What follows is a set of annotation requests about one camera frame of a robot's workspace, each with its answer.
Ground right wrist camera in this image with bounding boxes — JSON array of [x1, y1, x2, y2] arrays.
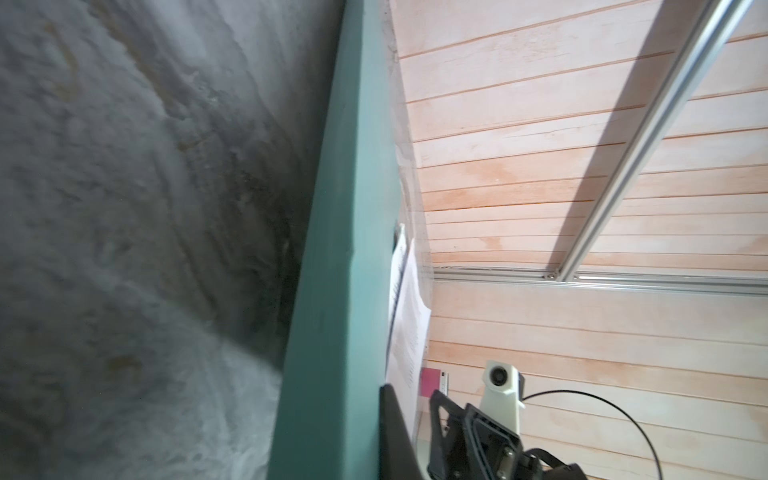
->
[[479, 360, 525, 435]]

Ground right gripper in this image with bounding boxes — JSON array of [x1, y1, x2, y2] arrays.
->
[[427, 390, 587, 480]]

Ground pink cylindrical speaker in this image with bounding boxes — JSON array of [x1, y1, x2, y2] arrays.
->
[[419, 367, 449, 398]]

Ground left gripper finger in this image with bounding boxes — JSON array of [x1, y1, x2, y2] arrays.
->
[[379, 384, 423, 480]]

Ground green file folder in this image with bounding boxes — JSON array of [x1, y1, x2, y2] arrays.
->
[[268, 1, 401, 479]]

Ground printed paper stack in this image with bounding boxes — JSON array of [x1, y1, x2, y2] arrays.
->
[[386, 224, 431, 439]]

